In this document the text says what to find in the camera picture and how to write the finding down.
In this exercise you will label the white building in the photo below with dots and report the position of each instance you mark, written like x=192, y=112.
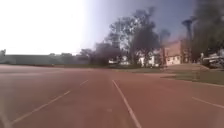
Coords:
x=148, y=60

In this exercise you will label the group of dark trees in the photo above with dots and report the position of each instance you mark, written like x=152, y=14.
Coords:
x=140, y=36

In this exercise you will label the red brick building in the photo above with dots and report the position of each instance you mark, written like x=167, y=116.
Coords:
x=174, y=53

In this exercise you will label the long low hedge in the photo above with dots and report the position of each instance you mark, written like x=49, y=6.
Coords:
x=33, y=60

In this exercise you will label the pale vehicle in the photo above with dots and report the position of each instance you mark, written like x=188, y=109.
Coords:
x=213, y=60

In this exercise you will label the tall dark tree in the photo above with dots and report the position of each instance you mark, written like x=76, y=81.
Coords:
x=210, y=26

